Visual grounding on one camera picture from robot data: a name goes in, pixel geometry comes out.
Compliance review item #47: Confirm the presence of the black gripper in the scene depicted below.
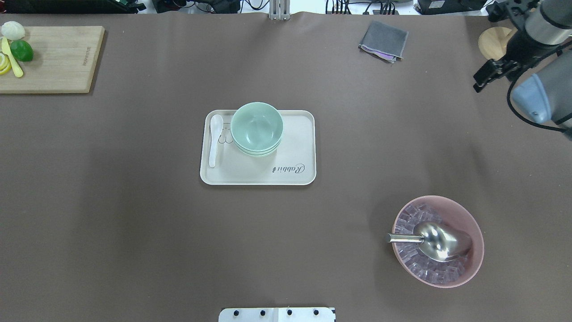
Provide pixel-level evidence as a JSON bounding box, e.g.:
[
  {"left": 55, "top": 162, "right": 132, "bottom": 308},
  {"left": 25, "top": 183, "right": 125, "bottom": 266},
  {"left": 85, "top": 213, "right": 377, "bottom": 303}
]
[{"left": 473, "top": 0, "right": 564, "bottom": 93}]

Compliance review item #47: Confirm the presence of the green bowl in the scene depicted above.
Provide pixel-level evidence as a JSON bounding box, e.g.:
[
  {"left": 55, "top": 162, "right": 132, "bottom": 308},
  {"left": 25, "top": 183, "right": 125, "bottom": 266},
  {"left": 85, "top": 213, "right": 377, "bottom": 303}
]
[
  {"left": 237, "top": 145, "right": 278, "bottom": 157},
  {"left": 230, "top": 102, "right": 284, "bottom": 153}
]

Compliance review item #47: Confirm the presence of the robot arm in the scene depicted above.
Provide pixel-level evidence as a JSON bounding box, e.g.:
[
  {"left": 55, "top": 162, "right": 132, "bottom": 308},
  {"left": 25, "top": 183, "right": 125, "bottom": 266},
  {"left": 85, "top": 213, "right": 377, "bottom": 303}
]
[{"left": 473, "top": 0, "right": 572, "bottom": 139}]

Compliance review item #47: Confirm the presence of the wooden mug tree stand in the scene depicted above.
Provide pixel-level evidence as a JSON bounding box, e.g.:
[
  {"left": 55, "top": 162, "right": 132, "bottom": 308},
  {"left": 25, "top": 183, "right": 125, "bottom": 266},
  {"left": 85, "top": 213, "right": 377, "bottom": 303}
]
[{"left": 478, "top": 26, "right": 517, "bottom": 60}]

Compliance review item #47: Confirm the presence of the grey cleaning cloth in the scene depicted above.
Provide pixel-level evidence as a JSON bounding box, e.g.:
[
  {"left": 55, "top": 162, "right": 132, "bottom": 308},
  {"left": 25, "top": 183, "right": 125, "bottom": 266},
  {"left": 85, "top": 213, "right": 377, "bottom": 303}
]
[{"left": 358, "top": 21, "right": 409, "bottom": 63}]

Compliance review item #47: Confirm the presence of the pink bowl with ice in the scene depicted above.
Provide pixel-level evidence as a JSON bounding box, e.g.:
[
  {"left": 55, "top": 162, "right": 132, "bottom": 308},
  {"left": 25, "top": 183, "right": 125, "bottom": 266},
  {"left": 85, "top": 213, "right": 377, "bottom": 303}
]
[{"left": 390, "top": 195, "right": 484, "bottom": 288}]

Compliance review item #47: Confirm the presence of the metal ice scoop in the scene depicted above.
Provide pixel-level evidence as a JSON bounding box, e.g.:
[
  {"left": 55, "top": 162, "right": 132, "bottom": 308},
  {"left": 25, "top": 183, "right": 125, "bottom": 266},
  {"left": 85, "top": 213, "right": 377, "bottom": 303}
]
[{"left": 385, "top": 221, "right": 472, "bottom": 263}]

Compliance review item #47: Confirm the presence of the cream rabbit tray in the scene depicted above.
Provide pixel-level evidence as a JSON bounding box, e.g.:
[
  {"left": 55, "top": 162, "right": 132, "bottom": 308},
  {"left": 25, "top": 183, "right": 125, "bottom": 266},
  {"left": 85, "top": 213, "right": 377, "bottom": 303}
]
[{"left": 200, "top": 110, "right": 317, "bottom": 185}]

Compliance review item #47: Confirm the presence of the green bowl on tray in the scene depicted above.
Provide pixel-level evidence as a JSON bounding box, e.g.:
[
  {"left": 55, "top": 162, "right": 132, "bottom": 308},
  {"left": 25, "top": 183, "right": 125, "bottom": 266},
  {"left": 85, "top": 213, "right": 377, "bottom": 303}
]
[{"left": 237, "top": 145, "right": 278, "bottom": 157}]

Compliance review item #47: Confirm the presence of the white ceramic spoon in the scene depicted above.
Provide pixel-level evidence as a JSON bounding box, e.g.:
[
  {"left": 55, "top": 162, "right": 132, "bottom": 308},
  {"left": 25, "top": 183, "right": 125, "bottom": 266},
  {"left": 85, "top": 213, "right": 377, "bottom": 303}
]
[{"left": 209, "top": 114, "right": 223, "bottom": 168}]

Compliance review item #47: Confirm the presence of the wooden cutting board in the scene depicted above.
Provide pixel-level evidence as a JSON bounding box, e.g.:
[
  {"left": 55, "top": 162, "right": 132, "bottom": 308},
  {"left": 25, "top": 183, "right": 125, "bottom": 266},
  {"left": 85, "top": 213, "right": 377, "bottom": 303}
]
[{"left": 0, "top": 26, "right": 105, "bottom": 94}]

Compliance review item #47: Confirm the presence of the green lime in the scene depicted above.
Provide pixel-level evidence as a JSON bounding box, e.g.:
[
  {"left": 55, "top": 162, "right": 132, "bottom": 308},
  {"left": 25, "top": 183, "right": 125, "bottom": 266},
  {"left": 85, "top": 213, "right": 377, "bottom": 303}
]
[{"left": 10, "top": 39, "right": 34, "bottom": 62}]

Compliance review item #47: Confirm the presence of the white garlic bulb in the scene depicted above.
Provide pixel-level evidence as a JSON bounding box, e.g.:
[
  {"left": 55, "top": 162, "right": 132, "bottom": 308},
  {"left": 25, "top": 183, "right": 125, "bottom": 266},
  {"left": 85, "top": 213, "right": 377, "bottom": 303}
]
[{"left": 1, "top": 21, "right": 26, "bottom": 41}]

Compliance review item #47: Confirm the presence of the rear lemon slice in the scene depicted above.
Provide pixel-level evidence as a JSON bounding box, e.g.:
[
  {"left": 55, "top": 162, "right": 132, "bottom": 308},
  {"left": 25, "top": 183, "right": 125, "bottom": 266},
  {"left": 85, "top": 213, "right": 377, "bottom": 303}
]
[{"left": 0, "top": 60, "right": 12, "bottom": 75}]

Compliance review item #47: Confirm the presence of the lemon slice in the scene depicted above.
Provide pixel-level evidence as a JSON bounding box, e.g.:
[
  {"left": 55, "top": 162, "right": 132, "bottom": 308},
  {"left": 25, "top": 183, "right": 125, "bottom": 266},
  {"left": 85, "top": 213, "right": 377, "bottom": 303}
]
[
  {"left": 0, "top": 60, "right": 12, "bottom": 75},
  {"left": 0, "top": 52, "right": 12, "bottom": 75}
]

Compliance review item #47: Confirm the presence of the front lemon slice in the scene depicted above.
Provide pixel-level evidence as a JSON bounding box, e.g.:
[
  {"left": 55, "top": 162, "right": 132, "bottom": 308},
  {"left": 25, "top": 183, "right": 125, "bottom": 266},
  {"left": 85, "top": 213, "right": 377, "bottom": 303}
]
[{"left": 0, "top": 52, "right": 12, "bottom": 75}]

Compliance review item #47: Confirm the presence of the yellow plastic knife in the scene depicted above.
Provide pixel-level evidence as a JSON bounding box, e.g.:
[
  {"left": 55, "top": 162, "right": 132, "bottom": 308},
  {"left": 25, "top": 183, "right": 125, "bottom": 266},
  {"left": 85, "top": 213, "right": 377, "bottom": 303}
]
[{"left": 1, "top": 37, "right": 23, "bottom": 78}]

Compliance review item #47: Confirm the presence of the aluminium frame post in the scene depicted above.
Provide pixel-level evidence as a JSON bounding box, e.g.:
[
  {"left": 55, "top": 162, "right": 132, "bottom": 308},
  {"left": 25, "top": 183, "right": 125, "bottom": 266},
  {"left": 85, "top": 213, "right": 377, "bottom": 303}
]
[{"left": 269, "top": 0, "right": 290, "bottom": 21}]

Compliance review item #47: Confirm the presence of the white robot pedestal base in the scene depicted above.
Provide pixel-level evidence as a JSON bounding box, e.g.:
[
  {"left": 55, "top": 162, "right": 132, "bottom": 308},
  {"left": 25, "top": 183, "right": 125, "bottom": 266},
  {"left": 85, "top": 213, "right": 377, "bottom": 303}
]
[{"left": 218, "top": 306, "right": 336, "bottom": 322}]

